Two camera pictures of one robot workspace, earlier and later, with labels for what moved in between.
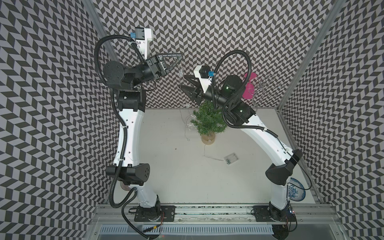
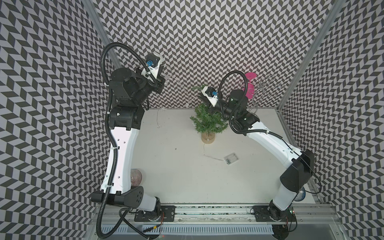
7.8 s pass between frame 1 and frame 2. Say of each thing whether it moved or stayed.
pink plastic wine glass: stayed
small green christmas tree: stayed
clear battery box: stayed
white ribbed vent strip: stayed
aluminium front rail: stayed
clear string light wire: moved
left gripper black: moved
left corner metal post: stayed
